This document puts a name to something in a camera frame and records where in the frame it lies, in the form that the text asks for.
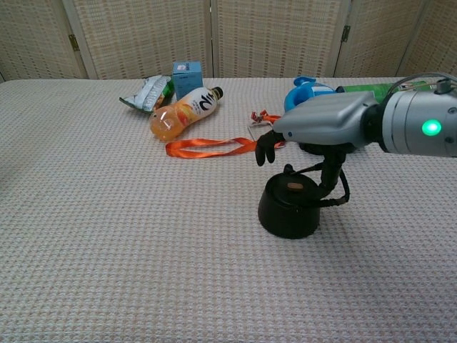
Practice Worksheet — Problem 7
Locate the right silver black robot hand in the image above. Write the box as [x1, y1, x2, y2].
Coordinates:
[255, 90, 385, 199]

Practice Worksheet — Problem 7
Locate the black teapot lid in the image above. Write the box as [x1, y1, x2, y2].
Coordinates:
[267, 174, 318, 204]

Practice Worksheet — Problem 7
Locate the black cast iron teapot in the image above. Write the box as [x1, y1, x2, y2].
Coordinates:
[256, 162, 351, 239]

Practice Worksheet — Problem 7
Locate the blue detergent jug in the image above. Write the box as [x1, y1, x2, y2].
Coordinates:
[283, 75, 367, 155]

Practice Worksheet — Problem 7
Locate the green chips can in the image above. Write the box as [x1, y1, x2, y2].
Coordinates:
[335, 79, 447, 103]

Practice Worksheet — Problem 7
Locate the clear plastic badge holder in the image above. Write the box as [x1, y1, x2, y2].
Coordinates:
[246, 119, 276, 142]

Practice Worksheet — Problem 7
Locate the orange juice plastic bottle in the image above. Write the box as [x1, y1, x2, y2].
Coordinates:
[149, 86, 225, 142]

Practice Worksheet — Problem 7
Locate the light blue carton box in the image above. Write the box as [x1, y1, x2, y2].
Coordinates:
[171, 61, 204, 101]

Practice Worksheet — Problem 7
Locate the silver green snack bag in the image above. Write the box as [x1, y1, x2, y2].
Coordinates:
[119, 74, 176, 114]

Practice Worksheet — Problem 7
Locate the woven folding screen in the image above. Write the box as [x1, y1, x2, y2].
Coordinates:
[0, 0, 457, 81]

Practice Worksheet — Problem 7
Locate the beige waffle tablecloth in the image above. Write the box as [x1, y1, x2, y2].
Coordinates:
[0, 76, 457, 343]

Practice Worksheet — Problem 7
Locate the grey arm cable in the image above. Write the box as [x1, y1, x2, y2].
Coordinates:
[391, 73, 457, 94]

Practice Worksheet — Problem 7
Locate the orange lanyard ribbon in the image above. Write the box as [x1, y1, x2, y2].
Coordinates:
[165, 110, 286, 160]

